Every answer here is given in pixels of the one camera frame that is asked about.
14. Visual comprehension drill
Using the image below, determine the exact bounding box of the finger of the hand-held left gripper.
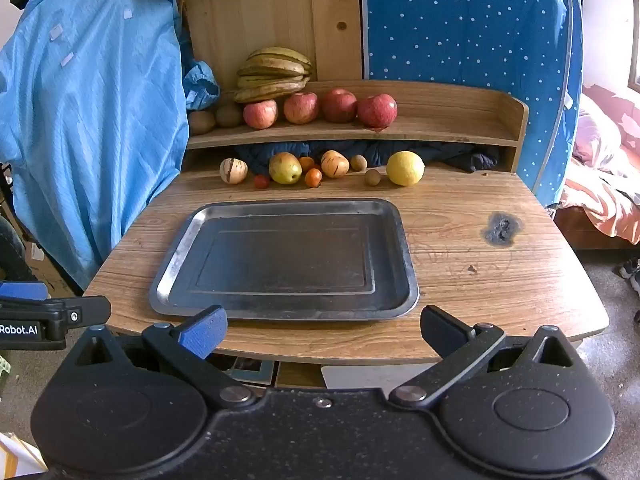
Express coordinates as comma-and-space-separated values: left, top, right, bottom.
47, 296, 112, 344
0, 282, 50, 301

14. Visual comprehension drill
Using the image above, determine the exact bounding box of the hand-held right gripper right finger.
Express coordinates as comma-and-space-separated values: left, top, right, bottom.
388, 304, 579, 409

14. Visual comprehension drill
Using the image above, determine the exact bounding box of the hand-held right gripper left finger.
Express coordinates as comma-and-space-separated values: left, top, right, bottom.
62, 304, 257, 407

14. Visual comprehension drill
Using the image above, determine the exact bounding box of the rectangular metal tray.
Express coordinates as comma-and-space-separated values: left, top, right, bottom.
149, 198, 420, 322

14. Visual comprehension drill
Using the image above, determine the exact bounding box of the striped pepino melon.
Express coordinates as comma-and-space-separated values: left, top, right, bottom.
219, 158, 249, 185
320, 150, 350, 179

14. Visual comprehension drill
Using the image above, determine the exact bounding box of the yellow lemon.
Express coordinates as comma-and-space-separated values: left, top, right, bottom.
386, 151, 426, 187

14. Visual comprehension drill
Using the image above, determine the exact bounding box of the cardboard box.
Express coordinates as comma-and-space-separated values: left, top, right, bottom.
22, 240, 78, 297

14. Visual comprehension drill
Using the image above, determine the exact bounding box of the framed picture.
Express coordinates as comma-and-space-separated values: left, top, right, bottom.
215, 355, 277, 387

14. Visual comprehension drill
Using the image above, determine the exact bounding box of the white board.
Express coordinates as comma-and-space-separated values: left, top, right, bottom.
320, 364, 398, 391

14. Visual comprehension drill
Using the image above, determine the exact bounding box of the dark blue jacket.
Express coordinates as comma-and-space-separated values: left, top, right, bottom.
232, 140, 498, 173

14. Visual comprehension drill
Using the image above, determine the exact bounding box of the light blue garment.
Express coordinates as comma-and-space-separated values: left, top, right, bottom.
0, 0, 193, 291

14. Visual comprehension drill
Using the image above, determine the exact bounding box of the brown kiwi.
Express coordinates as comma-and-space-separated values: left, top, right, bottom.
215, 105, 245, 128
188, 109, 217, 132

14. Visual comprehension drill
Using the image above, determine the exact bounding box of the pink bedding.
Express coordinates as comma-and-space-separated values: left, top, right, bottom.
557, 82, 640, 246

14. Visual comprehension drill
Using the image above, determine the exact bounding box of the pale red apple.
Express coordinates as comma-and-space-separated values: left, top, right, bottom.
283, 91, 319, 125
243, 99, 279, 130

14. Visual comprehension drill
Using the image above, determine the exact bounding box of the wooden desk shelf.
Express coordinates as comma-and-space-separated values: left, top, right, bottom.
185, 80, 530, 173

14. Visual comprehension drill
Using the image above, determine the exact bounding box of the dark red apple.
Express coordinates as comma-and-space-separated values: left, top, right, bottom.
356, 93, 399, 129
320, 88, 359, 124

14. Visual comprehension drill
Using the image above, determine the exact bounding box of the crumpled blue plastic bag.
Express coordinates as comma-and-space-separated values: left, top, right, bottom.
182, 59, 221, 111

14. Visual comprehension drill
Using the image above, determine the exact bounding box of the bunch of ripe bananas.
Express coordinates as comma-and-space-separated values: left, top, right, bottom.
234, 47, 314, 104

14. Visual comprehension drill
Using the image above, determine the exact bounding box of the blue white dotted fabric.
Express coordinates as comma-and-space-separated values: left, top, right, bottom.
360, 0, 585, 208

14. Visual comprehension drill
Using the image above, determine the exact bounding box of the pine wood panel board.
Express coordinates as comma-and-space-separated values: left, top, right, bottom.
177, 0, 363, 111

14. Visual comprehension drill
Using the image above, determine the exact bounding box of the wooden bed frame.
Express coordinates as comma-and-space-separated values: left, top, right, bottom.
555, 207, 640, 252

